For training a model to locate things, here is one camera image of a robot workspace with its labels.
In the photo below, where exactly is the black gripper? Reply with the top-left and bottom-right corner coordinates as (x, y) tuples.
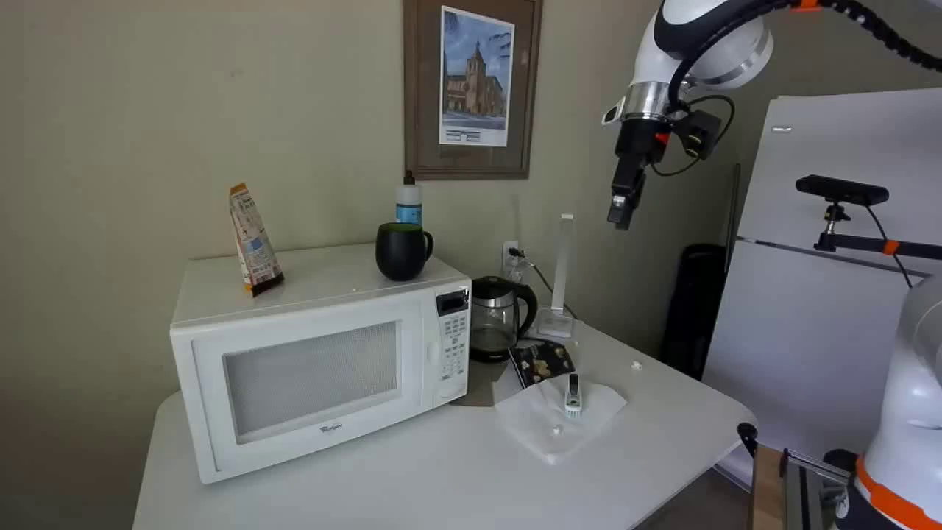
(606, 119), (667, 230)

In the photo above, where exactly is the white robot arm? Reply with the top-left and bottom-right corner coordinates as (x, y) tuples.
(601, 0), (942, 230)

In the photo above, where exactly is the white object on towel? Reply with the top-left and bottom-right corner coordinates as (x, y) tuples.
(563, 373), (583, 416)

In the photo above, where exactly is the white desk lamp stand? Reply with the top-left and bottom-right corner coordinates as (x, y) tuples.
(535, 211), (573, 342)

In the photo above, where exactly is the blue-label plastic bottle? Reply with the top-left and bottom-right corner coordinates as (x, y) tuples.
(395, 170), (423, 226)

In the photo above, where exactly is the black mug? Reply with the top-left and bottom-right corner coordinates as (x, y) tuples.
(373, 225), (433, 279)

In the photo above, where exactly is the white refrigerator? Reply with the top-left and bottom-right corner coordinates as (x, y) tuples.
(704, 89), (942, 459)

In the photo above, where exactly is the white paper towel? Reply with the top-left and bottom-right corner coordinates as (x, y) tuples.
(494, 378), (628, 466)

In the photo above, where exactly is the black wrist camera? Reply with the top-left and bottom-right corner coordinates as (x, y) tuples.
(679, 113), (722, 160)

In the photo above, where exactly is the wall power outlet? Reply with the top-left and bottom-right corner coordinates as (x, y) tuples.
(500, 242), (526, 283)

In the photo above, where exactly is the framed picture on wall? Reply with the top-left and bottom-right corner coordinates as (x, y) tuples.
(404, 0), (545, 179)

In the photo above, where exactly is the black camera on stand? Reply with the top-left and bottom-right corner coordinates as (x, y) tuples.
(795, 174), (888, 207)

